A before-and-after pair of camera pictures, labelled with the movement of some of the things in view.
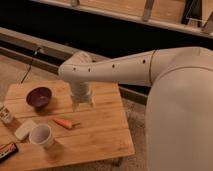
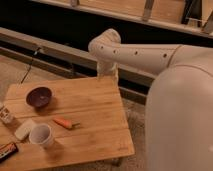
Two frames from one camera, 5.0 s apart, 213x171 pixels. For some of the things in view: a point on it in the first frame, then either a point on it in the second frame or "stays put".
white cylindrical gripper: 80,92 to 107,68
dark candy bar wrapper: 7,150 stays put
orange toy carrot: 66,123 stays put
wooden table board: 63,123 stays put
